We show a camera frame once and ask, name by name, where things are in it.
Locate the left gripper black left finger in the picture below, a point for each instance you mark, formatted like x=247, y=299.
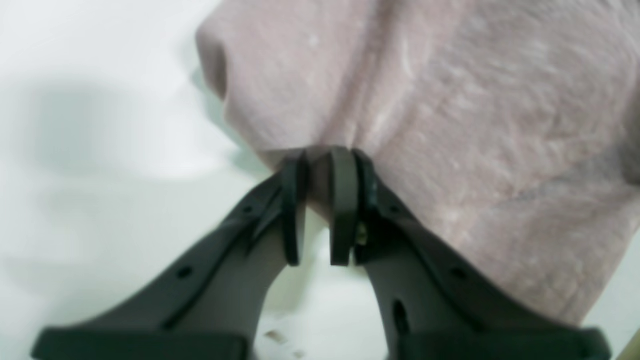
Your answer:
x=207, y=304

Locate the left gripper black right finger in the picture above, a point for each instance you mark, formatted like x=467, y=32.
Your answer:
x=434, y=304

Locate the mauve t-shirt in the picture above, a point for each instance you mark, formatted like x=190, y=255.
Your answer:
x=510, y=128

